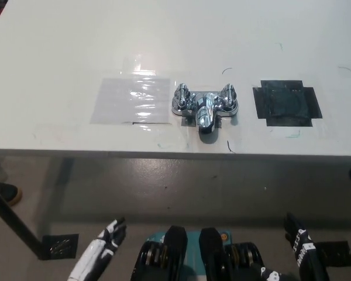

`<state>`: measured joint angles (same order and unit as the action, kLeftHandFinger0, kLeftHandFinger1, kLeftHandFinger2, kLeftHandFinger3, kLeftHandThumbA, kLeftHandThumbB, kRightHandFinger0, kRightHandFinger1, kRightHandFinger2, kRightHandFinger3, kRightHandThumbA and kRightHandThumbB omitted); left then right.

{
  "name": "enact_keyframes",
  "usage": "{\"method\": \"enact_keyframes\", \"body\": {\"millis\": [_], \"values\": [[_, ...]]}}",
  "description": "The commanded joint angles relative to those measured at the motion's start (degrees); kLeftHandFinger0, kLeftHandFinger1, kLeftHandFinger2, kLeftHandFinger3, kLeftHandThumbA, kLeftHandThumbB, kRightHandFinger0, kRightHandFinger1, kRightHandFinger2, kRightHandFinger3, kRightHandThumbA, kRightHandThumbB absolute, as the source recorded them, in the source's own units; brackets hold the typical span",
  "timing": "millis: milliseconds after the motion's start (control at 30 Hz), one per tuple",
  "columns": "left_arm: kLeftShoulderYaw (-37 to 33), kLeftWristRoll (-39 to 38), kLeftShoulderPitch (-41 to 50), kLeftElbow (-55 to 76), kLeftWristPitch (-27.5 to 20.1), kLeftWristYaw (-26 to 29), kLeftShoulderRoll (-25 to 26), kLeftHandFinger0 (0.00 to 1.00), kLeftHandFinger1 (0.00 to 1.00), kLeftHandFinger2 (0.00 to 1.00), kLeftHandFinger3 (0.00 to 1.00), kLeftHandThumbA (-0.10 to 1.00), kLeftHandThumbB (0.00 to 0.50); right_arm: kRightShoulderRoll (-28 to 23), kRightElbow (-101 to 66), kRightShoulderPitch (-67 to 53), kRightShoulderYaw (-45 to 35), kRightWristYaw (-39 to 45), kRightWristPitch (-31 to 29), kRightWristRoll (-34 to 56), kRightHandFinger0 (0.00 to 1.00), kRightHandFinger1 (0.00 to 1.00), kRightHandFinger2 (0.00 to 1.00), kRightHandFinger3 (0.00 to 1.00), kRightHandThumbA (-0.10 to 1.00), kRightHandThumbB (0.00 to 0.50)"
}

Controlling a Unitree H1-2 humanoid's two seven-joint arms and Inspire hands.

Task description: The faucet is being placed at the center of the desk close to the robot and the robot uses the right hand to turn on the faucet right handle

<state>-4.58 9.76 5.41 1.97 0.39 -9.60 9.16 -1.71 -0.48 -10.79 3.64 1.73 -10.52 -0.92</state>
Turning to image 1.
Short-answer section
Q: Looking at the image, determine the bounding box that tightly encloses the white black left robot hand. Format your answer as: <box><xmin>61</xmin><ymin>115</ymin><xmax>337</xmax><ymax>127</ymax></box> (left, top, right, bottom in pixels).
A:
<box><xmin>68</xmin><ymin>217</ymin><xmax>127</xmax><ymax>281</ymax></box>

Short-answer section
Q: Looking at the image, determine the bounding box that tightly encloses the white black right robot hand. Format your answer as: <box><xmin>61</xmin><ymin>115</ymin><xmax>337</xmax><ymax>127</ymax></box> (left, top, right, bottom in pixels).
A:
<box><xmin>250</xmin><ymin>212</ymin><xmax>330</xmax><ymax>281</ymax></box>

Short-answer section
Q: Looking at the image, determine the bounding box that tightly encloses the chrome faucet lever handle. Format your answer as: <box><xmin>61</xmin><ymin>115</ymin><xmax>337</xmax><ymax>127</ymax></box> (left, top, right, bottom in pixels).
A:
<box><xmin>221</xmin><ymin>83</ymin><xmax>238</xmax><ymax>111</ymax></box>
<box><xmin>173</xmin><ymin>83</ymin><xmax>191</xmax><ymax>112</ymax></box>

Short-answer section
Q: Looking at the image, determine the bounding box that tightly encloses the chrome faucet body with spout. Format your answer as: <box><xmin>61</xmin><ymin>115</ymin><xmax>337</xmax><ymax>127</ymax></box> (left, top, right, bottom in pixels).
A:
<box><xmin>171</xmin><ymin>90</ymin><xmax>240</xmax><ymax>134</ymax></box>

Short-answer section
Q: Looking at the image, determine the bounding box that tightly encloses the black floor plate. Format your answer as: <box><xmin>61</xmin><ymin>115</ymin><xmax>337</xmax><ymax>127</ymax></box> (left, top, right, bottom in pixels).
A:
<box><xmin>312</xmin><ymin>240</ymin><xmax>351</xmax><ymax>264</ymax></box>
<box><xmin>42</xmin><ymin>233</ymin><xmax>79</xmax><ymax>261</ymax></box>

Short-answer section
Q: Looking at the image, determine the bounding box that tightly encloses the black table leg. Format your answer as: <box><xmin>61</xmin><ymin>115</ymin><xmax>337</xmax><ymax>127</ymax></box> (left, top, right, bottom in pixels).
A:
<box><xmin>0</xmin><ymin>180</ymin><xmax>52</xmax><ymax>260</ymax></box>

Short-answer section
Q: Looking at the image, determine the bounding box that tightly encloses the black shoe tan sole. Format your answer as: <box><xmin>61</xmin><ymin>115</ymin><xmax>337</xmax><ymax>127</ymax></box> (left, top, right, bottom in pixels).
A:
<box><xmin>0</xmin><ymin>181</ymin><xmax>23</xmax><ymax>207</ymax></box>

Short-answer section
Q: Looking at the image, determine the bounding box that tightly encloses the black tape patch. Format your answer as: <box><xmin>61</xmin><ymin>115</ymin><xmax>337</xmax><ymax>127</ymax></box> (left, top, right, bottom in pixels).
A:
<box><xmin>252</xmin><ymin>79</ymin><xmax>323</xmax><ymax>128</ymax></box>

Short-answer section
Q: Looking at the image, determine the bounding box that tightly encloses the clear plastic sheet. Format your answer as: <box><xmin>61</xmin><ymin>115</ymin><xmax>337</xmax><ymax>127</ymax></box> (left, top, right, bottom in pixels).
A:
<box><xmin>89</xmin><ymin>76</ymin><xmax>171</xmax><ymax>125</ymax></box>

